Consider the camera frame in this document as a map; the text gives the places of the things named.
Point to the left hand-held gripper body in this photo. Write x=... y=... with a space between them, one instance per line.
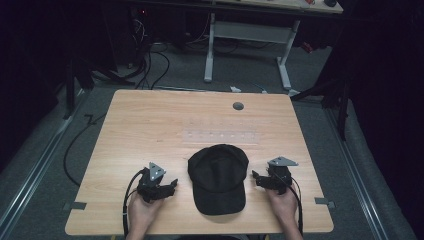
x=151 y=182

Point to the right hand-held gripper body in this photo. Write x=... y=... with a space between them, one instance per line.
x=279 y=175

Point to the black baseball cap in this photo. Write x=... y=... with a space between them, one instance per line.
x=218 y=180

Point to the person's left hand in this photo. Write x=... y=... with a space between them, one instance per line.
x=142 y=212

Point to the person's right hand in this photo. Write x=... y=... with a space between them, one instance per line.
x=283 y=206

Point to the grey tape piece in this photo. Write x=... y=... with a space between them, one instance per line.
x=324 y=201
x=76 y=205

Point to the clear tape strip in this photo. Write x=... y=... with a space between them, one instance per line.
x=220 y=136

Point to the grey table grommet hole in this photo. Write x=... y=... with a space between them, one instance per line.
x=238 y=106

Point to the white plug on floor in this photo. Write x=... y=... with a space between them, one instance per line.
x=235 y=89

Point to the black stand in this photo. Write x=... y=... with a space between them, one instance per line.
x=336 y=96
x=71 y=86

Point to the white-framed background desk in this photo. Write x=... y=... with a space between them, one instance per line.
x=248 y=31

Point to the metal floor rail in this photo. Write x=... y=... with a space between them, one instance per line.
x=30 y=176
x=356 y=176

